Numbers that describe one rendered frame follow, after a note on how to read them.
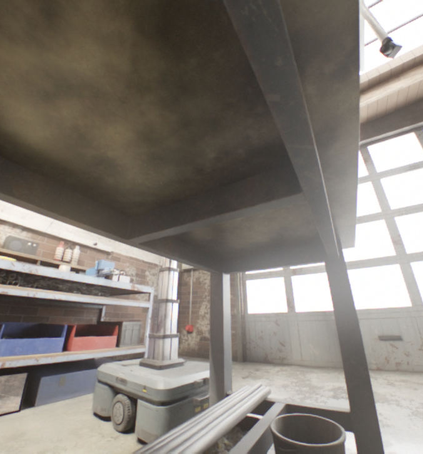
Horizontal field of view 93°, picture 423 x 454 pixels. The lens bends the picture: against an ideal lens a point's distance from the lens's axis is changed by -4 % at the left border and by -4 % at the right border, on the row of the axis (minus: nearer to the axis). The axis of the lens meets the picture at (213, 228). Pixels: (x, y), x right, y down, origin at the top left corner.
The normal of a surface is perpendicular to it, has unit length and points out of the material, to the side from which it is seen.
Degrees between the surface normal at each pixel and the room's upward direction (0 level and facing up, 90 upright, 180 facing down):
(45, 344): 90
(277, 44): 180
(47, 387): 90
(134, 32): 180
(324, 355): 90
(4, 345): 90
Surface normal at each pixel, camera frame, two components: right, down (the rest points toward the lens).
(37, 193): 0.86, -0.21
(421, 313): -0.52, -0.34
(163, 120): 0.00, 0.92
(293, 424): 0.06, -0.48
